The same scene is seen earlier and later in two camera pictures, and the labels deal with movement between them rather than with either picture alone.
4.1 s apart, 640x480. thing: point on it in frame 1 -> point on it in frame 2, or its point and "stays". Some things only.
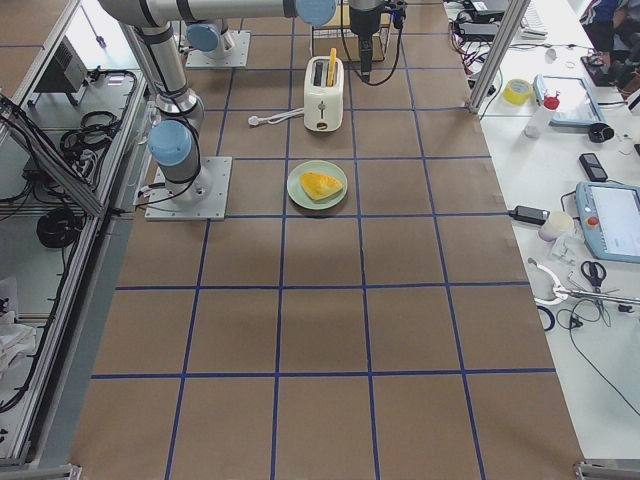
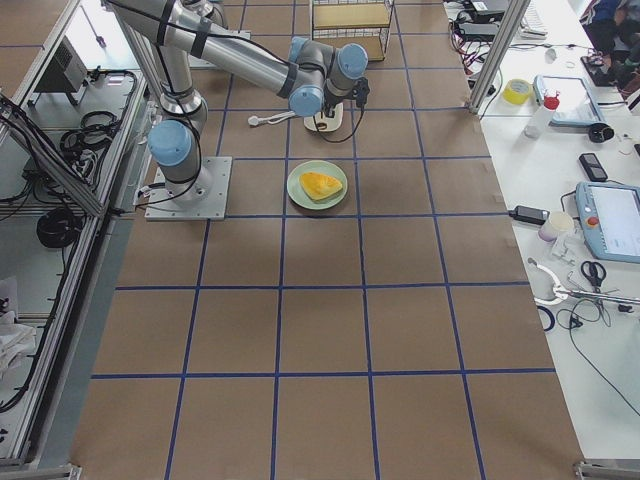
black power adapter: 530,214 stays
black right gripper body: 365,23 -> 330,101
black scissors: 595,272 stays
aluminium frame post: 516,12 stays
